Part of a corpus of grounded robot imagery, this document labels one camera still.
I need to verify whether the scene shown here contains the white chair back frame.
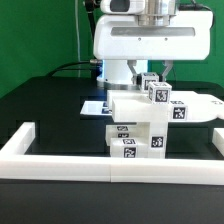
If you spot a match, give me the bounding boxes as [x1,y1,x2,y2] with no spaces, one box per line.
[107,90,224,123]

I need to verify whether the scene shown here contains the black corrugated hose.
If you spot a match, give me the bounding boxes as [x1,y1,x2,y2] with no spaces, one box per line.
[83,0,104,64]

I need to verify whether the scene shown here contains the white sheet with tags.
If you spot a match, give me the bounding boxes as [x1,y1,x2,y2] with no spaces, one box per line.
[80,101,112,116]

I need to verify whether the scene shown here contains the white chair seat part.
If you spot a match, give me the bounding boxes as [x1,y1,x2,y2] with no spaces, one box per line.
[137,122,168,159]

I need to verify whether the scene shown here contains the white tagged cube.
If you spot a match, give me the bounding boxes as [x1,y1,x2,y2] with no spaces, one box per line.
[148,82,172,104]
[140,72,159,92]

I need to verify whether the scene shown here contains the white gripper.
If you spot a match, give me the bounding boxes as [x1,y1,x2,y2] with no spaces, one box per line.
[93,0,213,85]

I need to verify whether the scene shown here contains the white thin cable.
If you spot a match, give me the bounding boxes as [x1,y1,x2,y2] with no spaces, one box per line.
[75,0,82,78]

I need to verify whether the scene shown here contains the black table cables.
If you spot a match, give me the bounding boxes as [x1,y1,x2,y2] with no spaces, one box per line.
[45,60,101,78]

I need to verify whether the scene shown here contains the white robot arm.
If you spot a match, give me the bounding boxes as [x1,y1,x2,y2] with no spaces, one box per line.
[84,0,214,89]

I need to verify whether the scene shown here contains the white U-shaped fence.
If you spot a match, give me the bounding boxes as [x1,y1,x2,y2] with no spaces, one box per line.
[0,122,224,186]

